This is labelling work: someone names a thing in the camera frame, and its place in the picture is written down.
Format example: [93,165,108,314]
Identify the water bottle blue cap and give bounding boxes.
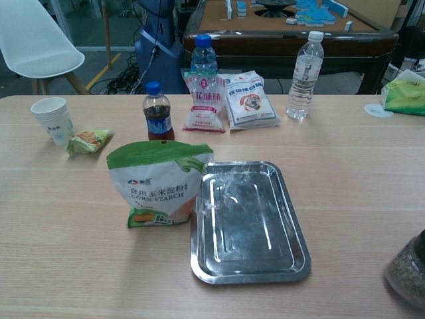
[190,34,219,74]

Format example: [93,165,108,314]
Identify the clear water bottle white cap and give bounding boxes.
[286,31,325,120]

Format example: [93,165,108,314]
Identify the metal tray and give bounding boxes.
[189,160,312,286]

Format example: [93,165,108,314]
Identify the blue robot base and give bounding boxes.
[134,0,187,94]

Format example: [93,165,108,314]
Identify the green white corn starch bag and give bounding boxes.
[106,140,214,229]

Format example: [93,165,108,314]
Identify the black lid jar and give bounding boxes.
[384,229,425,312]

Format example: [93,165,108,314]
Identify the green orange snack packet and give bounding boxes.
[65,128,114,157]

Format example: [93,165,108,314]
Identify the small cola bottle blue cap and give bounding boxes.
[142,81,175,142]

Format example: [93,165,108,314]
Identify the black mahjong table centre dome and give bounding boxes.
[255,0,296,17]

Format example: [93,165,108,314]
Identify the stack of white paper cups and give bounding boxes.
[30,96,74,146]

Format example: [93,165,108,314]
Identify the dark brown mahjong table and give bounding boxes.
[182,0,399,96]

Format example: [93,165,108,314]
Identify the white bag blue print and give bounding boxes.
[222,70,282,130]

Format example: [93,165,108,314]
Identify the green tissue pack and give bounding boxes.
[381,69,425,116]

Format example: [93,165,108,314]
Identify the white bag pink print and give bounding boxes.
[181,68,227,134]

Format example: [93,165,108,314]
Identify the white round lid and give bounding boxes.
[363,102,394,118]

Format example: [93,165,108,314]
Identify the white chair wooden legs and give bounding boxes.
[0,0,90,96]

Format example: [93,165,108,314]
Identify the pile of blue mahjong tiles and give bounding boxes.
[295,0,349,27]

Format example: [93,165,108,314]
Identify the tangle of black floor cables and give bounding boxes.
[89,53,150,96]

